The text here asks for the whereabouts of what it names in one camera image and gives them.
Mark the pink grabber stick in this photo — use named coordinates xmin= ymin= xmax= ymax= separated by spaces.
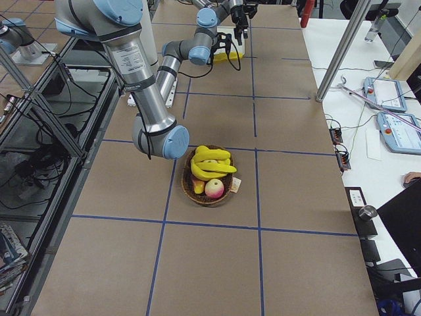
xmin=336 ymin=77 xmax=421 ymax=133

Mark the yellow banana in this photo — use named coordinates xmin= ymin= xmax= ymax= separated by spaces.
xmin=213 ymin=51 xmax=244 ymax=63
xmin=190 ymin=159 xmax=237 ymax=181
xmin=193 ymin=149 xmax=231 ymax=163

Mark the cream bear plate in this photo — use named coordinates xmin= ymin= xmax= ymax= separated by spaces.
xmin=215 ymin=26 xmax=245 ymax=54

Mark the teach pendant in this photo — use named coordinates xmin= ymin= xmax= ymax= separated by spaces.
xmin=377 ymin=112 xmax=420 ymax=155
xmin=363 ymin=77 xmax=407 ymax=113

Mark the white paper sheet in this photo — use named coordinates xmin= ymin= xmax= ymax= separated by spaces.
xmin=365 ymin=129 xmax=382 ymax=161

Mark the upper teach pendant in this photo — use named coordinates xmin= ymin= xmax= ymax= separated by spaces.
xmin=363 ymin=77 xmax=407 ymax=113

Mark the brown wicker basket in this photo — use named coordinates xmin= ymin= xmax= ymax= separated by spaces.
xmin=182 ymin=145 xmax=237 ymax=205

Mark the lower teach pendant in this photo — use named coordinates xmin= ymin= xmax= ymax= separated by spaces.
xmin=377 ymin=112 xmax=420 ymax=155

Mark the yellow pear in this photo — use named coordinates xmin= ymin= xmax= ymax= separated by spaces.
xmin=195 ymin=145 xmax=209 ymax=153

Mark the pale apple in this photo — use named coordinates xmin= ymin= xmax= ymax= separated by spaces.
xmin=202 ymin=159 xmax=218 ymax=164

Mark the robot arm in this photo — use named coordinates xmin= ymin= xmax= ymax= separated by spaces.
xmin=157 ymin=1 xmax=257 ymax=100
xmin=55 ymin=1 xmax=189 ymax=159

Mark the plastic water bottle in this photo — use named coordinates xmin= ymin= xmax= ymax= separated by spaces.
xmin=364 ymin=9 xmax=389 ymax=42

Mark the basket paper tag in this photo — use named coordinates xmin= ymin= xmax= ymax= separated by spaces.
xmin=230 ymin=177 xmax=241 ymax=193

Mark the stack of magazines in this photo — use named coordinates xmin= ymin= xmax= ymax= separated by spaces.
xmin=1 ymin=222 xmax=30 ymax=296

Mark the aluminium frame post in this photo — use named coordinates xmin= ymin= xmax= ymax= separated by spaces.
xmin=315 ymin=0 xmax=371 ymax=102

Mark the red cylinder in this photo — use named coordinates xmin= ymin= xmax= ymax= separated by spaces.
xmin=300 ymin=0 xmax=315 ymax=28

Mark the pink peach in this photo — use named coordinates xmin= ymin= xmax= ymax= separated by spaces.
xmin=205 ymin=179 xmax=224 ymax=199

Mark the steel cup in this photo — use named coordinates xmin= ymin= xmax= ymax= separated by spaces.
xmin=357 ymin=205 xmax=378 ymax=222

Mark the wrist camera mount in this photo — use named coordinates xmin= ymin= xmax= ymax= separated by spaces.
xmin=243 ymin=3 xmax=259 ymax=19

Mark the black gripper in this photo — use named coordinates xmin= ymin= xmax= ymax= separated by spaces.
xmin=230 ymin=0 xmax=249 ymax=41

